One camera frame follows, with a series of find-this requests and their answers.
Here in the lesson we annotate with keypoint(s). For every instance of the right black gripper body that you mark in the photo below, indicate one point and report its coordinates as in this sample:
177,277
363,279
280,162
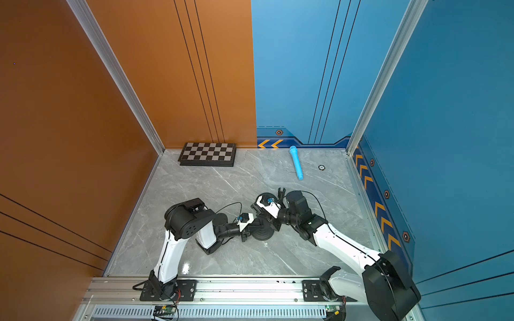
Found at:
276,223

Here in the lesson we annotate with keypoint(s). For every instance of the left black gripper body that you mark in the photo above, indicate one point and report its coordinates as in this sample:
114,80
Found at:
243,235

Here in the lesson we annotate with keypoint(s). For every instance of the black round stand base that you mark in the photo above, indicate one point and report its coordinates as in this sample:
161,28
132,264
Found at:
262,232

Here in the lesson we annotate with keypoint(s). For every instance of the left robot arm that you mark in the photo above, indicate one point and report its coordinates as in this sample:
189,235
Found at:
192,219

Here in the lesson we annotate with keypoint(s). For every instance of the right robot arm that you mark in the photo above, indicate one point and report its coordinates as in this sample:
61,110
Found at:
385,283

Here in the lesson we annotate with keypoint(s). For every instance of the light blue toy microphone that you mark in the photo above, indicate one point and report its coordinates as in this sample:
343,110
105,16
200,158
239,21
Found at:
296,161

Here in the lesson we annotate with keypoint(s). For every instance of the black white checkerboard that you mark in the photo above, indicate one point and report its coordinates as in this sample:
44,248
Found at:
208,154

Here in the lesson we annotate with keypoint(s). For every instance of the right green circuit board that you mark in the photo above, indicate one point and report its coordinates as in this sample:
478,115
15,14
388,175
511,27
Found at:
335,311

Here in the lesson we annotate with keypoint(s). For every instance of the green circuit board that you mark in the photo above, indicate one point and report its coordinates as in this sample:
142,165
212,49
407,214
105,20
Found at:
335,311
165,312

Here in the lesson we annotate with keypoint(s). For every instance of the left green circuit board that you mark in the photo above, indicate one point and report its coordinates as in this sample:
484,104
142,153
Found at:
165,312

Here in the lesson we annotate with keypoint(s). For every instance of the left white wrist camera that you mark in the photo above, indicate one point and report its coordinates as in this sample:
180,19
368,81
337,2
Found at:
244,220

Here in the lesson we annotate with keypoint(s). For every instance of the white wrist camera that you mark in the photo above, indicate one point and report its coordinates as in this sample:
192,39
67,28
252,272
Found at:
268,203
244,220

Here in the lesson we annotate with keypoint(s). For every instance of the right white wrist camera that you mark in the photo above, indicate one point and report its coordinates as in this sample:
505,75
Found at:
268,203

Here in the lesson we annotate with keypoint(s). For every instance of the aluminium rail frame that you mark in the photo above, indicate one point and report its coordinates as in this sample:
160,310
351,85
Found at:
217,298

